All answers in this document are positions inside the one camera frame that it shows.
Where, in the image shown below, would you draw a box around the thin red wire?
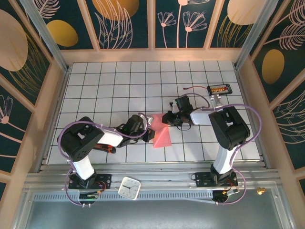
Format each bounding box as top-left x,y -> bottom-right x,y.
183,85 -> 208,91

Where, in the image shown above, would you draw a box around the aluminium frame post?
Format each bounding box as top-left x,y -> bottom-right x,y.
19,0 -> 70,72
234,0 -> 279,70

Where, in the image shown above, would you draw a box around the grey slotted cable duct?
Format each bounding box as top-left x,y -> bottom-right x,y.
33,192 -> 215,201

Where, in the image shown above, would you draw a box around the black board yellow connectors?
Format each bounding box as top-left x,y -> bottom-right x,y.
206,83 -> 233,94

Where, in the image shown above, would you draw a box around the white square analog clock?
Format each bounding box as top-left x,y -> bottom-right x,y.
118,176 -> 142,200

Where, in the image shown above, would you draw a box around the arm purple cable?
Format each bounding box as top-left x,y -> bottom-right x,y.
178,93 -> 263,206
58,112 -> 153,207

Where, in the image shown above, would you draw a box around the white plastic clip holder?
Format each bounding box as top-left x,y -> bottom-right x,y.
209,94 -> 226,112

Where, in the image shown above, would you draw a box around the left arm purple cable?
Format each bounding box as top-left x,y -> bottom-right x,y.
58,112 -> 153,207

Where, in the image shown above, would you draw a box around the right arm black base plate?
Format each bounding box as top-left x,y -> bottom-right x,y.
195,172 -> 238,188

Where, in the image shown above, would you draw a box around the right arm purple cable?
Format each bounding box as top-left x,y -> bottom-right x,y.
178,93 -> 263,206

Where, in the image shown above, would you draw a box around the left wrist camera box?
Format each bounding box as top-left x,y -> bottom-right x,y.
140,114 -> 153,125

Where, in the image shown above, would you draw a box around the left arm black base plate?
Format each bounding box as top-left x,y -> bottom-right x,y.
68,174 -> 112,190

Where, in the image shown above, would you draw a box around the black orange utility knife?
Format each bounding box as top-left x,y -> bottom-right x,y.
94,144 -> 117,155

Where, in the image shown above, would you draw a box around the aluminium mounting rail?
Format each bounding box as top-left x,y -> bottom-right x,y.
23,162 -> 279,191

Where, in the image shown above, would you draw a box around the grey metal shelf plate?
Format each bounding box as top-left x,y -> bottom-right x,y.
11,200 -> 295,229

